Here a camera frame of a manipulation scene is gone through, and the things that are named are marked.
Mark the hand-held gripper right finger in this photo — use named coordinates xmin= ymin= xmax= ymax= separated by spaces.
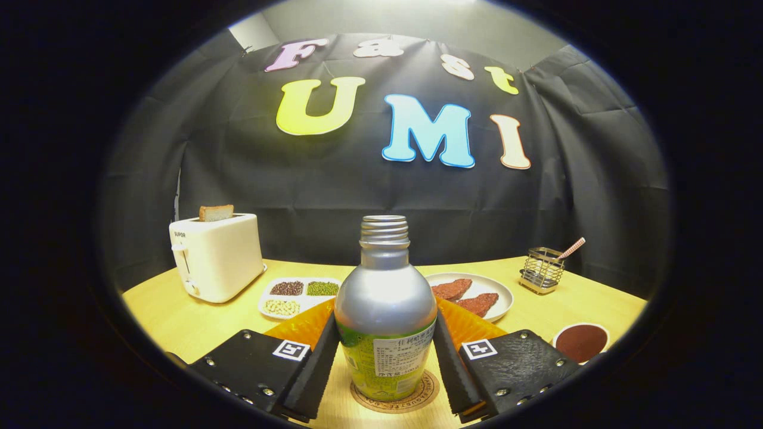
xmin=432 ymin=296 xmax=582 ymax=424

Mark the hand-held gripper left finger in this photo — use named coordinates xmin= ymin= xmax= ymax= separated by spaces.
xmin=188 ymin=298 xmax=342 ymax=424

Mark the round cork coaster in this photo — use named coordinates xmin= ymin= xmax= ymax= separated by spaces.
xmin=350 ymin=369 xmax=441 ymax=414

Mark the silver bottle with green label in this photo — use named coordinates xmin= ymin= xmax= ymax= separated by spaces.
xmin=334 ymin=215 xmax=438 ymax=402

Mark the white cup with wooden handle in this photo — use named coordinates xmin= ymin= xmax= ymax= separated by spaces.
xmin=552 ymin=322 xmax=610 ymax=365

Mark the red-brown meat slice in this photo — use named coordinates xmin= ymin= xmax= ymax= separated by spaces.
xmin=432 ymin=278 xmax=473 ymax=301
xmin=456 ymin=293 xmax=500 ymax=318

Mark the white divided dish of beans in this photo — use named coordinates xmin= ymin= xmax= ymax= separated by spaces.
xmin=258 ymin=276 xmax=343 ymax=321

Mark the white round plate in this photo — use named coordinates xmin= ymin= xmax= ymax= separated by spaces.
xmin=424 ymin=272 xmax=514 ymax=323

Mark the wooden table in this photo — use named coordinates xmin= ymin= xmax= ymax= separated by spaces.
xmin=122 ymin=256 xmax=649 ymax=429

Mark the white toaster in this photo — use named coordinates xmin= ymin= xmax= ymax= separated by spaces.
xmin=169 ymin=213 xmax=267 ymax=304

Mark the red striped straw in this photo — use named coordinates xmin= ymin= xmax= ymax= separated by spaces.
xmin=557 ymin=237 xmax=587 ymax=261

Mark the toast slice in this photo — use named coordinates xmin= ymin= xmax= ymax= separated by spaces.
xmin=198 ymin=204 xmax=235 ymax=222

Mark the black backdrop cloth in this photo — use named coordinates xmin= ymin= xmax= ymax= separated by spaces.
xmin=98 ymin=30 xmax=671 ymax=299

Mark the wire mesh holder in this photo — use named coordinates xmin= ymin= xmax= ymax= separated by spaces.
xmin=518 ymin=247 xmax=565 ymax=295

